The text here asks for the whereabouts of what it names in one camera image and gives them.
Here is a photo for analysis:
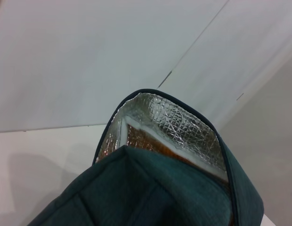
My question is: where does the dark teal lunch bag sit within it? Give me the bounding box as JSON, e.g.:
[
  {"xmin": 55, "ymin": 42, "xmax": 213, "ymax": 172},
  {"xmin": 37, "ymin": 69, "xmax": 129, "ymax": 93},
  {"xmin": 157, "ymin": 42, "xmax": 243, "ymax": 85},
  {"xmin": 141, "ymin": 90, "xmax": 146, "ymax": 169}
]
[{"xmin": 25, "ymin": 88, "xmax": 265, "ymax": 226}]

